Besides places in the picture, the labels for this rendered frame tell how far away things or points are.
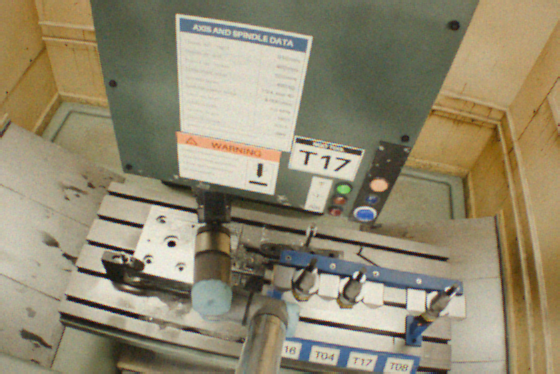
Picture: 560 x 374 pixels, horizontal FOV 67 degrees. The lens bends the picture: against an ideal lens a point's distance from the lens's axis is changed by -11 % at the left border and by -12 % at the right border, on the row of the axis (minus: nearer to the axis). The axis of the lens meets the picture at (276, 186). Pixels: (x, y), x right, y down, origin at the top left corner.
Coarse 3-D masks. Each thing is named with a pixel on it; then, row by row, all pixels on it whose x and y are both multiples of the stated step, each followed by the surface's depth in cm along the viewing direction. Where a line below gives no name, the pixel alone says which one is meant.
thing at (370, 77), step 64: (128, 0) 51; (192, 0) 50; (256, 0) 49; (320, 0) 48; (384, 0) 47; (448, 0) 45; (128, 64) 59; (320, 64) 55; (384, 64) 53; (448, 64) 51; (128, 128) 70; (320, 128) 63; (384, 128) 61; (256, 192) 77
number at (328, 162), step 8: (320, 152) 67; (328, 152) 67; (320, 160) 68; (328, 160) 68; (336, 160) 68; (344, 160) 67; (352, 160) 67; (320, 168) 70; (328, 168) 69; (336, 168) 69; (344, 168) 69; (352, 168) 68
